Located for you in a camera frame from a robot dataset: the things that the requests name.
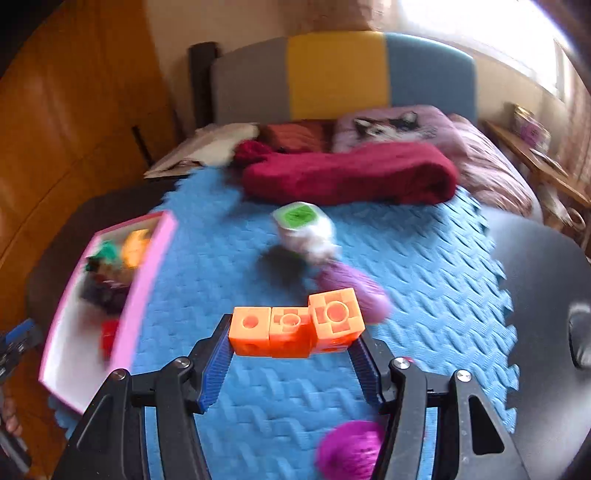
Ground pink bed sheet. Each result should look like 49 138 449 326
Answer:
450 113 543 222

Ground blue foam puzzle mat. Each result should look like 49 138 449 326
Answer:
48 164 520 480

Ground white toy with green label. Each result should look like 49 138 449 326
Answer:
271 200 343 268

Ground yellow orange toy block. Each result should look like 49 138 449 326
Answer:
121 229 152 268

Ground black oval desk grommet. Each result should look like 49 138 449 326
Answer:
568 307 591 367

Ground pink cardboard box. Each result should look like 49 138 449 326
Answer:
38 210 179 414

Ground beige canvas bag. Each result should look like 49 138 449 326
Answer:
143 122 260 180

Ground purple perforated egg toy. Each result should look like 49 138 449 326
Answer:
316 263 393 321

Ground wooden wardrobe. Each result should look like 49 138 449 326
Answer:
0 0 185 462

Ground magenta perforated ball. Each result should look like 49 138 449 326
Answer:
316 420 386 480

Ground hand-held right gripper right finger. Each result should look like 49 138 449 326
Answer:
348 332 532 480

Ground purple storage box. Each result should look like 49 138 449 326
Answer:
515 105 552 141

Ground person's left hand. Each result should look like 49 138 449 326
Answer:
0 398 24 438

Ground wooden side shelf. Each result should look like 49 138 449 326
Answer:
482 120 591 208

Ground grey yellow blue headboard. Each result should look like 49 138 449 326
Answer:
210 31 478 125

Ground red puzzle piece block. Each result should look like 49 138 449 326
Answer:
100 319 122 358

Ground dark red blanket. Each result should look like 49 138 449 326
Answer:
233 138 460 206

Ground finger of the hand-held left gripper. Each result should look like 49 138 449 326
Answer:
0 318 44 381

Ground window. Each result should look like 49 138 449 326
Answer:
397 0 568 100

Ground green plastic toy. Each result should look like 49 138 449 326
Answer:
95 242 121 265

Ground maroon mushroom shaped toy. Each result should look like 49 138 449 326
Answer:
81 263 134 315

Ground rust red pillow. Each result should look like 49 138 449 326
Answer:
259 120 335 154

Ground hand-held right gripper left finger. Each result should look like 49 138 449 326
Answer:
51 315 234 480

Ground orange linked cube blocks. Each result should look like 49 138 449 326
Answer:
229 287 367 358

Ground pink patterned curtain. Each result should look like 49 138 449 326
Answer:
355 0 402 31

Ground cat print purple pillow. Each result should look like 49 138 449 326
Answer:
332 105 467 155

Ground black rolled mat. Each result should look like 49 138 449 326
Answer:
188 42 220 130

